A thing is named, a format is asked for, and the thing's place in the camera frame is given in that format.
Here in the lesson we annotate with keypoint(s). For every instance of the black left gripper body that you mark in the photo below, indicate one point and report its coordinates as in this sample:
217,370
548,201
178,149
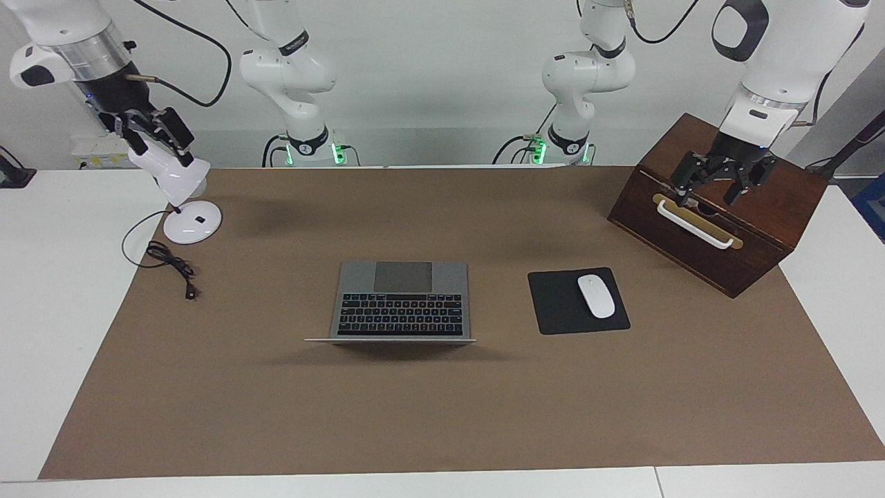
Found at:
740,152

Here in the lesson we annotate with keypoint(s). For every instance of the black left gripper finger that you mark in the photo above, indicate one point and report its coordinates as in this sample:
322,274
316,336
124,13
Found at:
753,178
691,173

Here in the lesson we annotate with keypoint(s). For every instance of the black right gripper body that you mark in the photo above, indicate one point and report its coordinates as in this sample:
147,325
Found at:
117,97

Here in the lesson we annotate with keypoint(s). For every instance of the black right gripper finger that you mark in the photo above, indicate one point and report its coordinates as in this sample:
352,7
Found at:
126,133
174,135

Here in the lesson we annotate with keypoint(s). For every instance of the silver laptop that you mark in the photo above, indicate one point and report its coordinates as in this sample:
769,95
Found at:
401,277

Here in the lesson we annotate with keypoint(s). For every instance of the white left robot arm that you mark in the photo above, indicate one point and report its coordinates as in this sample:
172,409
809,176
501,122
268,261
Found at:
588,72

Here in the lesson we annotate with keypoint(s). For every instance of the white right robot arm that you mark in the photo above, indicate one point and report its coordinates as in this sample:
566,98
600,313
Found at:
287,69

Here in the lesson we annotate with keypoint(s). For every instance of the white power strip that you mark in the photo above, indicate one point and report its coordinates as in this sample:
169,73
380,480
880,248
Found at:
97,155

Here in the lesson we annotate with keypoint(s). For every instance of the dark brown wooden box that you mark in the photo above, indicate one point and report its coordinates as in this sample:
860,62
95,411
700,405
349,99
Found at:
691,263

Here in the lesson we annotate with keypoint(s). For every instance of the white desk lamp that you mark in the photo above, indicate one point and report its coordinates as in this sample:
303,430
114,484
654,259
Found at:
193,223

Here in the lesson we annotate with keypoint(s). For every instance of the black stand pole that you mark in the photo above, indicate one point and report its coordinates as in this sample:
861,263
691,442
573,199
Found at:
850,146

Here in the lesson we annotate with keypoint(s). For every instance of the blue object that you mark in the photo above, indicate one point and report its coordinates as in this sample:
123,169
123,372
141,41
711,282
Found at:
872,207

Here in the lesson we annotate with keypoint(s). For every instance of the white computer mouse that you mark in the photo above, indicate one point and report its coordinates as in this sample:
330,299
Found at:
596,296

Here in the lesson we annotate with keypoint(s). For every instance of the black mouse pad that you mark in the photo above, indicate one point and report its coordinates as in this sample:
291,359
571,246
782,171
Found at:
560,304

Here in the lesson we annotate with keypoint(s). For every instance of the brown table mat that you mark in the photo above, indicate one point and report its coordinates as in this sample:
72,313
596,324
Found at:
442,415

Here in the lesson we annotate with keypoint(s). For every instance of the black clamp mount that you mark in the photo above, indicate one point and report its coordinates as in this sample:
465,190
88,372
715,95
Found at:
14,176

